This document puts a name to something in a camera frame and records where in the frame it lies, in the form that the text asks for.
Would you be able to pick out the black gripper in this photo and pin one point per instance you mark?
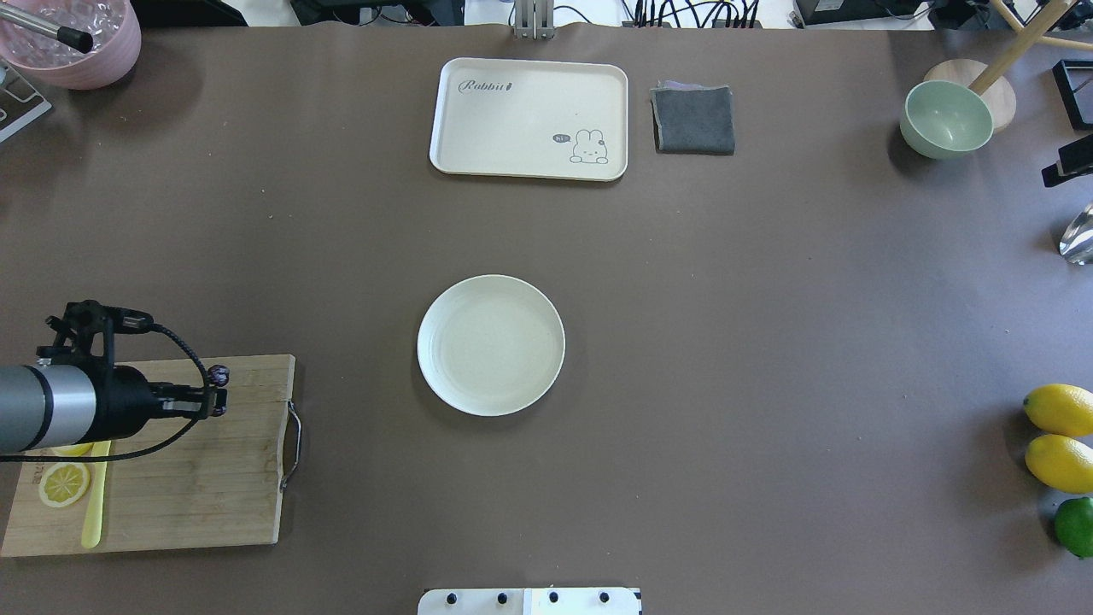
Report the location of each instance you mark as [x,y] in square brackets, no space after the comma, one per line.
[125,403]

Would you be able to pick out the cream round plate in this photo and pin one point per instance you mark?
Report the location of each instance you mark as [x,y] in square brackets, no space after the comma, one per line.
[491,345]

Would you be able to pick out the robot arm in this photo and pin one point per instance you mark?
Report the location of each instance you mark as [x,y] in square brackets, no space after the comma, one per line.
[58,405]

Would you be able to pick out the cream rabbit tray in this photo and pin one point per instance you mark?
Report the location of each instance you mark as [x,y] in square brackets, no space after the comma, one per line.
[531,119]

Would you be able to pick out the bamboo cutting board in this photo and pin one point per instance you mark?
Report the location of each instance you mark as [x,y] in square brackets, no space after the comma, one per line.
[217,486]

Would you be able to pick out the lemon slice upper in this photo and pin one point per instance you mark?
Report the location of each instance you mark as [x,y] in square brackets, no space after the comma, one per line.
[73,450]

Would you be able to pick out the lemon slice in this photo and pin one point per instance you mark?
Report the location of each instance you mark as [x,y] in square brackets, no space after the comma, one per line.
[64,483]
[73,450]

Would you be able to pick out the lemon slice lower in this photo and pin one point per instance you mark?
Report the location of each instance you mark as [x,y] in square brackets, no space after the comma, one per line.
[64,483]

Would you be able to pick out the yellow plastic knife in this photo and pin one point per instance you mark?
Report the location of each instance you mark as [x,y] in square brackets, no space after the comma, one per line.
[91,532]

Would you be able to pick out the metal muddler black tip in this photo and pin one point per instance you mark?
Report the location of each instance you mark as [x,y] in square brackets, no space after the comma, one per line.
[78,40]

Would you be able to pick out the pink bowl with ice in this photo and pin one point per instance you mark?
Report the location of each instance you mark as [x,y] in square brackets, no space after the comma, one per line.
[117,43]

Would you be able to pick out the grey folded cloth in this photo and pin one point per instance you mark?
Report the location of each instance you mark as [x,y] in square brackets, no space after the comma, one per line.
[692,119]

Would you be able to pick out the mint green bowl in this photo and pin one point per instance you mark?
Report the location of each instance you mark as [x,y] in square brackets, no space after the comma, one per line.
[942,120]

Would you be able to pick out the yellow lemon near lime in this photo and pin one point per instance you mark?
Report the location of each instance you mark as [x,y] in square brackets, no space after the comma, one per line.
[1061,462]

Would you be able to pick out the yellow lemon far from lime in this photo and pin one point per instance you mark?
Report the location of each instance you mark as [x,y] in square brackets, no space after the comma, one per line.
[1061,409]

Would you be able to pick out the green lime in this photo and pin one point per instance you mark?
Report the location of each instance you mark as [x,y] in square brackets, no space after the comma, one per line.
[1073,526]

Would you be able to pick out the stainless steel scoop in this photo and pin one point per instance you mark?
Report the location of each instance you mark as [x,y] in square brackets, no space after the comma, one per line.
[1075,244]

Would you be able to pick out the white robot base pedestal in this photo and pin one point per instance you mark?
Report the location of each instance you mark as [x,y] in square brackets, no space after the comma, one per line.
[548,600]

